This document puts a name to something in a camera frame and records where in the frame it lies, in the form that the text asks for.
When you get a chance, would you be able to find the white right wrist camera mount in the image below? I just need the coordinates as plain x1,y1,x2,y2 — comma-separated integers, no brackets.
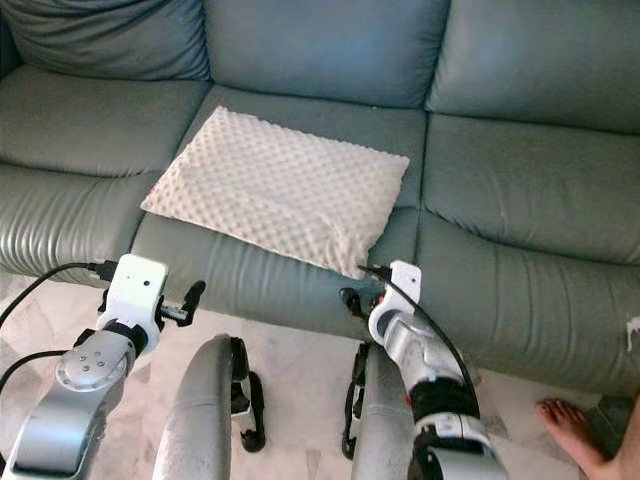
367,260,423,341

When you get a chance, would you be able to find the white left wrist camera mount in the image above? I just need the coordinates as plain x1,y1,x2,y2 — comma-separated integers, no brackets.
102,253,169,336

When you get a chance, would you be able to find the beige dotted pillow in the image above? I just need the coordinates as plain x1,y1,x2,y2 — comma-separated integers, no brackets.
140,105,412,280

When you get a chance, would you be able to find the silver robot leg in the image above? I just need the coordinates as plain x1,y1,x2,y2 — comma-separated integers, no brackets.
165,333,268,480
340,342,426,480

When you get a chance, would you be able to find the grey green leather sofa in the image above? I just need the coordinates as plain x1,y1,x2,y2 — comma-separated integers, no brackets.
0,0,640,396

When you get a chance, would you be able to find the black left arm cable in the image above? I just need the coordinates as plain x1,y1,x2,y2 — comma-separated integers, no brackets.
0,259,122,327
0,349,76,393

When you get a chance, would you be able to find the silver robot right leg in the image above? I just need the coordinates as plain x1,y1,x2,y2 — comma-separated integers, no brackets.
340,342,426,480

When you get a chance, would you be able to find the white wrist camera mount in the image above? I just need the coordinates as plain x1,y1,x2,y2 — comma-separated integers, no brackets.
367,260,423,341
102,253,169,336

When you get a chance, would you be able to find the person's bare foot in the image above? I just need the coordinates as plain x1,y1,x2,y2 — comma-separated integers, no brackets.
537,398,640,480

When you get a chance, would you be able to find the silver robot left leg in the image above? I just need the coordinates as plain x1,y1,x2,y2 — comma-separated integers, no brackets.
165,333,268,480

